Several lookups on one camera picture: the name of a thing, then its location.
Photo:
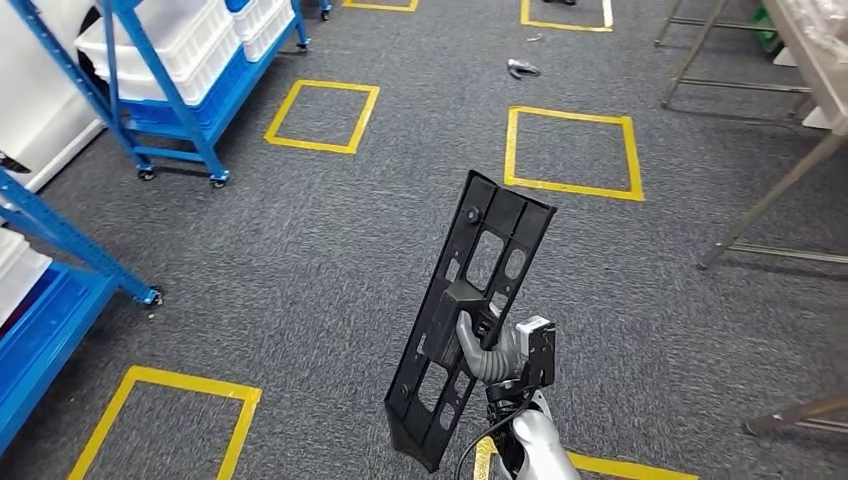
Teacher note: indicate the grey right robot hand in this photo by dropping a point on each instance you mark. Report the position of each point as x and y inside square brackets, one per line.
[467, 338]

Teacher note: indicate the black plastic plate frame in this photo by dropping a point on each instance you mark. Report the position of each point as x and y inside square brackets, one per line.
[503, 212]

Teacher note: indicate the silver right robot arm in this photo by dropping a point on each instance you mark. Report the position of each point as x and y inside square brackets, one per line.
[543, 450]

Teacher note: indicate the yellow floor tape square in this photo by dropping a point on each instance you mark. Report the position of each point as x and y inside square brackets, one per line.
[570, 187]
[563, 26]

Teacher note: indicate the blue plastic bin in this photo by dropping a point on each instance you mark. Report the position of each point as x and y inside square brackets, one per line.
[235, 4]
[218, 99]

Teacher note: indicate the white plastic bin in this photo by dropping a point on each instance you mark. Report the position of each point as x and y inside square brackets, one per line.
[199, 73]
[10, 252]
[166, 33]
[26, 285]
[265, 40]
[255, 16]

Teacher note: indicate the green crate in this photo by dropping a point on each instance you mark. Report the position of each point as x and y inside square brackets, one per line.
[765, 30]

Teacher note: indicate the steel side table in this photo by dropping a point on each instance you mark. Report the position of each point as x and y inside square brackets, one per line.
[825, 93]

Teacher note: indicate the clear plastic wrapped parts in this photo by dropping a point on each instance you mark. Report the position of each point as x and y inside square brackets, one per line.
[821, 23]

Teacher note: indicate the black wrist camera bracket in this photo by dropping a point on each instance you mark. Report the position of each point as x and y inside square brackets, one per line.
[510, 391]

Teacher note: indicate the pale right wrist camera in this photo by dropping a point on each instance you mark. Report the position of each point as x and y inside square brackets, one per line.
[540, 351]

